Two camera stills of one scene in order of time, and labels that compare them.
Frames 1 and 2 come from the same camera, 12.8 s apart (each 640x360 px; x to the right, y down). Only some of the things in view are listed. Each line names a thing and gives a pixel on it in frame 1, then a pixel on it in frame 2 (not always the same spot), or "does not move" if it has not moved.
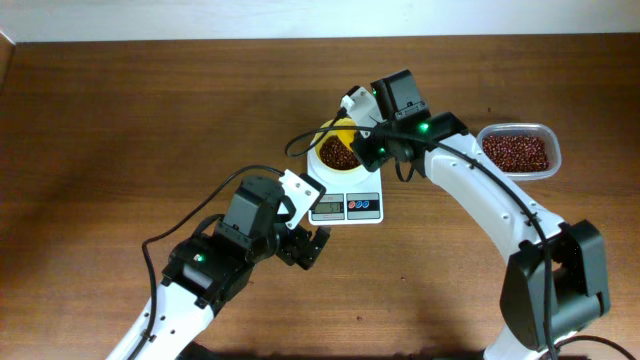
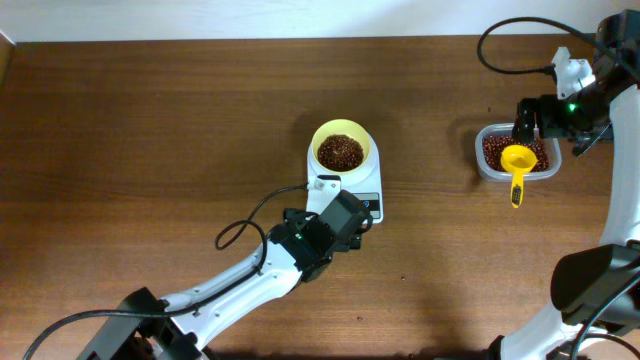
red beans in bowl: (336, 155) does not move
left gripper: (290, 251) to (353, 240)
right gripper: (370, 161) to (551, 129)
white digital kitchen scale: (353, 197) does not move
